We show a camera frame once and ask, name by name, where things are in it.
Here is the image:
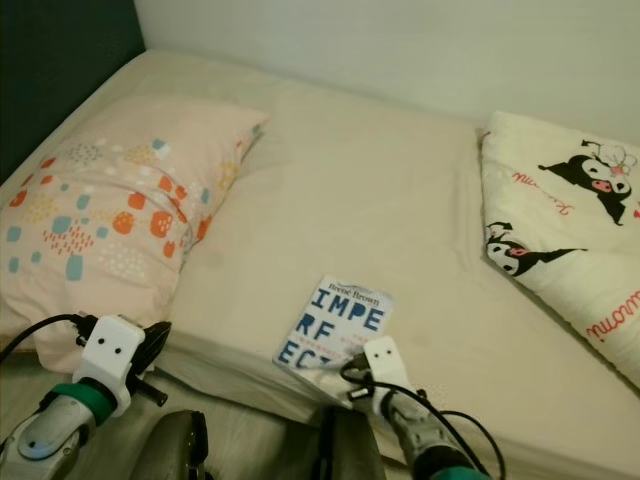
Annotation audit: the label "white book blue letters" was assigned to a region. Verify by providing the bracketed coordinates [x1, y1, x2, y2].
[271, 275, 395, 387]

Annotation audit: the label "pink patterned pillow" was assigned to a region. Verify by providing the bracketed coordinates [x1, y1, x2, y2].
[0, 96, 272, 374]

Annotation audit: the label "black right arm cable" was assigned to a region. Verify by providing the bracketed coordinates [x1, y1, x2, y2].
[342, 365, 509, 476]

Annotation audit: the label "dark green padded headboard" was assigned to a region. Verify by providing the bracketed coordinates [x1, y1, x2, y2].
[0, 0, 147, 183]

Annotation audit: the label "dark robot leg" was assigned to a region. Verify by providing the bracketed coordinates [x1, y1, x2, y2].
[145, 409, 213, 480]

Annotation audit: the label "bed with beige sheet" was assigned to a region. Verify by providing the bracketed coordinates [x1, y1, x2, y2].
[0, 49, 640, 477]

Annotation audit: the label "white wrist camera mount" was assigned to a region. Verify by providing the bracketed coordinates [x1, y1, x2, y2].
[72, 315, 147, 417]
[360, 336, 410, 393]

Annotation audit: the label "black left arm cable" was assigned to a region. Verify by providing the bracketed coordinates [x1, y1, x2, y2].
[0, 314, 99, 363]

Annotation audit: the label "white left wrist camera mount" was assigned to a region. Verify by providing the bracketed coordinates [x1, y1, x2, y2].
[72, 315, 147, 417]

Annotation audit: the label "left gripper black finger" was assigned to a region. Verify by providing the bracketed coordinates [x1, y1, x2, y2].
[138, 321, 174, 369]

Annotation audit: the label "cream cartoon print quilt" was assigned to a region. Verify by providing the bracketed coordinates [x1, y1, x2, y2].
[479, 109, 640, 388]

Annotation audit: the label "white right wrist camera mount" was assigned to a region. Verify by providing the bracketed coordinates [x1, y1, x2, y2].
[360, 336, 410, 393]

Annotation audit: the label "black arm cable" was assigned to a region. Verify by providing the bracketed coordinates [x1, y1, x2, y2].
[0, 314, 99, 363]
[342, 365, 509, 476]

